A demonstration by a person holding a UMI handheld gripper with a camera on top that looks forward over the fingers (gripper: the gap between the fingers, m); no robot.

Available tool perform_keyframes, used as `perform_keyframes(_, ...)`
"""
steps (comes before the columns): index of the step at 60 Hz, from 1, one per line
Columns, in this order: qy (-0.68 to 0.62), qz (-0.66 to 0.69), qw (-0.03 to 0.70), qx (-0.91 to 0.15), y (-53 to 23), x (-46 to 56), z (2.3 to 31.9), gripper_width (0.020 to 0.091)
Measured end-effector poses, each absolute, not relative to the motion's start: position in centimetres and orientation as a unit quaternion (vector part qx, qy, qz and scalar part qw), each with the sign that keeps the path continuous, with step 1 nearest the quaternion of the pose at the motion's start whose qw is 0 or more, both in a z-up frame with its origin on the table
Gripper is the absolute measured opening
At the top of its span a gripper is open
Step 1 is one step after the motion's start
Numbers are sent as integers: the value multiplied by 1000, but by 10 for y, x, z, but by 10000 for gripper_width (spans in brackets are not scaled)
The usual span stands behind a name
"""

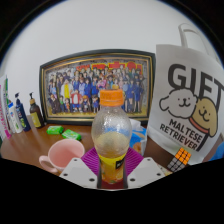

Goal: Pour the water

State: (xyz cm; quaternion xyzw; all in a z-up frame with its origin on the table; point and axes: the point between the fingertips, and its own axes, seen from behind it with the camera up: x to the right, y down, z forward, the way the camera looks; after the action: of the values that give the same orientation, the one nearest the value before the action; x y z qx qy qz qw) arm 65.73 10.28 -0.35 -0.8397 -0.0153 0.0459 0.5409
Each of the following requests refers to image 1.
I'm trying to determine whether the colourful puzzle cube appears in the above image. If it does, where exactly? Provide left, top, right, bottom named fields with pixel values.
left=166, top=147, right=193, bottom=173

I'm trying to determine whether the blue tissue pack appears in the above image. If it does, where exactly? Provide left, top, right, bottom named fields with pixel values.
left=129, top=118, right=148, bottom=158

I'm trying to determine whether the pink patterned mug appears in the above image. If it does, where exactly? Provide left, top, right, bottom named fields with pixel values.
left=38, top=138, right=86, bottom=174

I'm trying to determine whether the white squeeze tube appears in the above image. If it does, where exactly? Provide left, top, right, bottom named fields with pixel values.
left=7, top=101, right=24, bottom=134

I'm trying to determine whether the framed group picture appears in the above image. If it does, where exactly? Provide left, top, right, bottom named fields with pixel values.
left=39, top=49, right=157, bottom=127

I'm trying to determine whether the orange-capped clear drink bottle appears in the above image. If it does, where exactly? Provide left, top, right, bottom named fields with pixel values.
left=90, top=89, right=133, bottom=185

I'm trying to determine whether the dark blue pump bottle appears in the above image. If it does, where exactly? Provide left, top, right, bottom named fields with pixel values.
left=14, top=92, right=32, bottom=133

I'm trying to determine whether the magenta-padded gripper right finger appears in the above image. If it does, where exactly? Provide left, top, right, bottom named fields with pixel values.
left=122, top=147, right=166, bottom=190

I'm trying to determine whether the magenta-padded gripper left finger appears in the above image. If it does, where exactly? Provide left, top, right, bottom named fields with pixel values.
left=59, top=147, right=103, bottom=190

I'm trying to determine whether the white printed gift bag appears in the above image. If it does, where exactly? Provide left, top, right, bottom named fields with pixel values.
left=146, top=23, right=224, bottom=165

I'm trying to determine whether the green and white tube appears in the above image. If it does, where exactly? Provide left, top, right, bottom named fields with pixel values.
left=2, top=75, right=14, bottom=134

